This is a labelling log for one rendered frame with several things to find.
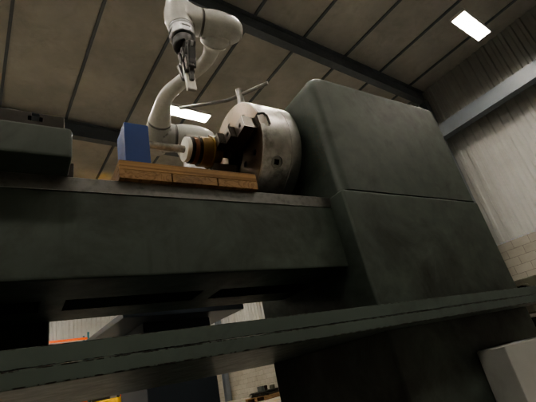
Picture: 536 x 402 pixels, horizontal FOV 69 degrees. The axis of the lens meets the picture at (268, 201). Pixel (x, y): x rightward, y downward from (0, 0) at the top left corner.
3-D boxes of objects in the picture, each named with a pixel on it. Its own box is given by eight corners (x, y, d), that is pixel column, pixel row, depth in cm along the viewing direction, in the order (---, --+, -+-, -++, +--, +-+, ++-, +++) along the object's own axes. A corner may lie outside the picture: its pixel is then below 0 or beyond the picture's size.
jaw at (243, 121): (246, 143, 114) (265, 114, 106) (250, 156, 112) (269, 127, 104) (212, 138, 108) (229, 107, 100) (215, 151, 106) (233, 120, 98)
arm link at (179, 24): (172, 14, 131) (174, 25, 129) (197, 22, 136) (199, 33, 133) (164, 36, 138) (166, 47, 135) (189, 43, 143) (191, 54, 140)
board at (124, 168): (200, 247, 114) (199, 234, 116) (258, 189, 88) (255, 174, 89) (89, 248, 98) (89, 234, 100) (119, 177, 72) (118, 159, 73)
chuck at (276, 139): (243, 224, 126) (233, 138, 136) (300, 187, 101) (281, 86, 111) (218, 223, 121) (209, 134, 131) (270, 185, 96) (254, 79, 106)
